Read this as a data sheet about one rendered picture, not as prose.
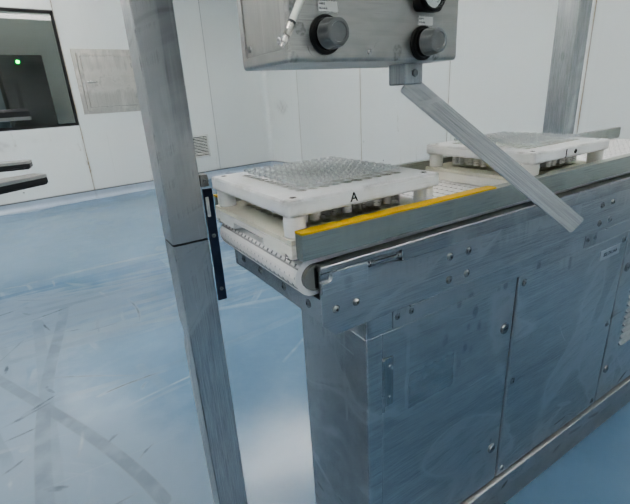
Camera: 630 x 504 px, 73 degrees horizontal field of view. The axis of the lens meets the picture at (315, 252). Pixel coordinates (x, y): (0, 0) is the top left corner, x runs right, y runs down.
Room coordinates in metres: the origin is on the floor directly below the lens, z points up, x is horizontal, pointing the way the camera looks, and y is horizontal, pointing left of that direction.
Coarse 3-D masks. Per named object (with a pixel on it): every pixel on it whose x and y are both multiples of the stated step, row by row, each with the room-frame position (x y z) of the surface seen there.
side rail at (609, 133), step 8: (608, 128) 1.34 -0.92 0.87; (616, 128) 1.35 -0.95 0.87; (584, 136) 1.26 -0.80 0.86; (592, 136) 1.28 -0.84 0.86; (600, 136) 1.31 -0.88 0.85; (608, 136) 1.33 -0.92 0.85; (616, 136) 1.36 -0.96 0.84; (424, 160) 0.93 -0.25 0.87; (448, 160) 0.97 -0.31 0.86; (416, 168) 0.91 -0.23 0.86; (424, 168) 0.93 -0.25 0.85; (216, 200) 0.69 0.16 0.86; (240, 200) 0.71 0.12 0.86
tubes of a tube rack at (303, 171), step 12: (264, 168) 0.66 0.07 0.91; (276, 168) 0.65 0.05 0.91; (288, 168) 0.65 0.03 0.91; (300, 168) 0.65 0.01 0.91; (312, 168) 0.63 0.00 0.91; (324, 168) 0.63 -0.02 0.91; (336, 168) 0.62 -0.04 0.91; (348, 168) 0.61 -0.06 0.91; (360, 168) 0.61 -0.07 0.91; (372, 168) 0.60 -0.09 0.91; (300, 180) 0.55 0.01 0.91
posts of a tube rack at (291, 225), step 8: (416, 192) 0.59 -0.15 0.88; (424, 192) 0.59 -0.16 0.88; (432, 192) 0.59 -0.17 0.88; (224, 200) 0.65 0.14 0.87; (232, 200) 0.66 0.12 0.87; (416, 200) 0.59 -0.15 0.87; (304, 216) 0.48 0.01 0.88; (288, 224) 0.48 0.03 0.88; (296, 224) 0.47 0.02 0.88; (304, 224) 0.48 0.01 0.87; (288, 232) 0.48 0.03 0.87
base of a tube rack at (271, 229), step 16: (224, 208) 0.65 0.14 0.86; (240, 208) 0.64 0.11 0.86; (384, 208) 0.59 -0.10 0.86; (240, 224) 0.59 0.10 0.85; (256, 224) 0.55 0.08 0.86; (272, 224) 0.54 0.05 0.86; (320, 224) 0.53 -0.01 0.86; (272, 240) 0.50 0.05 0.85; (288, 240) 0.47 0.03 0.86; (288, 256) 0.47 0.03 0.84
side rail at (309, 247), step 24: (576, 168) 0.74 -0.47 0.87; (600, 168) 0.78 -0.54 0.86; (624, 168) 0.83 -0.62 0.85; (504, 192) 0.64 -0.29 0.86; (384, 216) 0.52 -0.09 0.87; (408, 216) 0.54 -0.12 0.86; (432, 216) 0.56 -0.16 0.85; (456, 216) 0.58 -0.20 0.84; (312, 240) 0.46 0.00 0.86; (336, 240) 0.48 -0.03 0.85; (360, 240) 0.49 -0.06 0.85
